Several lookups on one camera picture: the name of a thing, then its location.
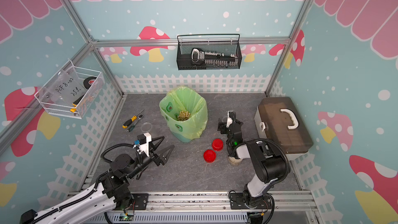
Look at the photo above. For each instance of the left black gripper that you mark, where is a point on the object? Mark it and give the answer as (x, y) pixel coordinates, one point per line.
(160, 159)

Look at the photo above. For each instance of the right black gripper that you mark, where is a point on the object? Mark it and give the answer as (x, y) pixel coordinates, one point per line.
(223, 126)

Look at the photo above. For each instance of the beige lid jar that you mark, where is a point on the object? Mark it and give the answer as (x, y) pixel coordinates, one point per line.
(233, 161)

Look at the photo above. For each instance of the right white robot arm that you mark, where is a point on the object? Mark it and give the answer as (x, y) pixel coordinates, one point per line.
(269, 161)

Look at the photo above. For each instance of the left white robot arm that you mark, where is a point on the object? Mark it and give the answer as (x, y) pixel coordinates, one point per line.
(110, 190)

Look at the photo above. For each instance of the peanut pile in bin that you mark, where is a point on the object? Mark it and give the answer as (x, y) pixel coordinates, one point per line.
(183, 115)

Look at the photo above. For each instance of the brown lid storage box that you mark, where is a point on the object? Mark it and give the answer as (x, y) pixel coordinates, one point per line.
(278, 119)

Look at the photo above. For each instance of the green bag trash bin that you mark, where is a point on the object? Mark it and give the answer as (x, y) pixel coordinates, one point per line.
(184, 98)

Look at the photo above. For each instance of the socket set in basket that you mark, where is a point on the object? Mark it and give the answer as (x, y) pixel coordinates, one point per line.
(213, 59)

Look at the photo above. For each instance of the yellow black tool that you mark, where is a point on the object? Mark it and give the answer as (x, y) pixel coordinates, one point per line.
(75, 104)

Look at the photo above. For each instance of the black tape roll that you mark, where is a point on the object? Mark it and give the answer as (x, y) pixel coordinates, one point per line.
(88, 82)

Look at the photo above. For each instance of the clear plastic bag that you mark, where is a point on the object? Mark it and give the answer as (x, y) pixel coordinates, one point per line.
(64, 90)

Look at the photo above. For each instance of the yellow handle screwdriver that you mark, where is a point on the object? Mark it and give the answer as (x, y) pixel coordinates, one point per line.
(130, 121)

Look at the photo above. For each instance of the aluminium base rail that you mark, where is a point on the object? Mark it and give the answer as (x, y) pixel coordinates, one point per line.
(205, 207)

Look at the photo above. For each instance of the black mesh wall basket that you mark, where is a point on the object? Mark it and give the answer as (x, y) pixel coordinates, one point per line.
(219, 43)

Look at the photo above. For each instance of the white wire wall basket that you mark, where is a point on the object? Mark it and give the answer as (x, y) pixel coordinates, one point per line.
(87, 100)

